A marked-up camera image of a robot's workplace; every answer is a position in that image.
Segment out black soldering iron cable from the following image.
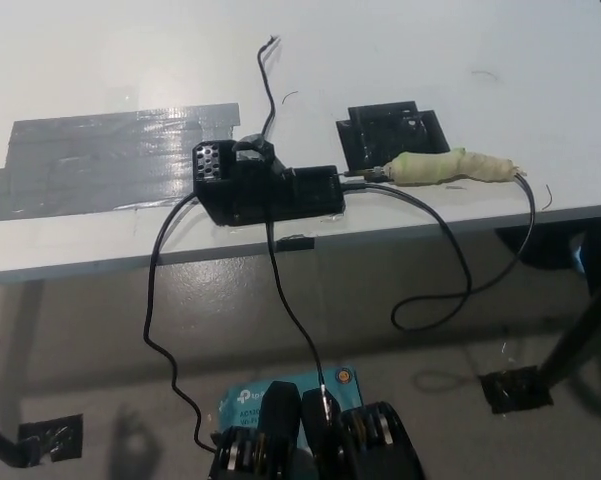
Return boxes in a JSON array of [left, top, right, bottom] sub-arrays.
[[341, 172, 538, 333]]

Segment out soldering iron green taped handle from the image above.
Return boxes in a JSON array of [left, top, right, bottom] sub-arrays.
[[343, 146, 529, 188]]

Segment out robot torso black blocks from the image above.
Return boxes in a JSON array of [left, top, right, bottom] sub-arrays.
[[209, 380, 429, 480]]

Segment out black soldering iron base station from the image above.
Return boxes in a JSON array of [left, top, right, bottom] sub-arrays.
[[192, 133, 347, 229]]

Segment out black stand leg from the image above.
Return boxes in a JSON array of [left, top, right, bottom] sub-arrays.
[[0, 414, 42, 469], [538, 234, 601, 390]]

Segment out teal tp-link box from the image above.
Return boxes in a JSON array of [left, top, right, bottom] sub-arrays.
[[216, 364, 367, 480]]

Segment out small black tape strip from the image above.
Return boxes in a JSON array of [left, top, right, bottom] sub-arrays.
[[275, 236, 316, 253]]

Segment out black bracket under table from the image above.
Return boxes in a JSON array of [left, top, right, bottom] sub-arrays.
[[494, 227, 589, 269]]

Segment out long black power cable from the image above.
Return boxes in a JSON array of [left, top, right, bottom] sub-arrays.
[[142, 193, 222, 457]]

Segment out grey duct tape patch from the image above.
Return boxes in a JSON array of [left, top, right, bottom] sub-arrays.
[[0, 102, 244, 224]]

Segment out thin black cable with connector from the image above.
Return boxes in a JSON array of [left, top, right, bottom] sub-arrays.
[[264, 219, 334, 422]]

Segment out thin black frayed wire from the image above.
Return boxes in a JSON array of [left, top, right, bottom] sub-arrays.
[[254, 33, 283, 139]]

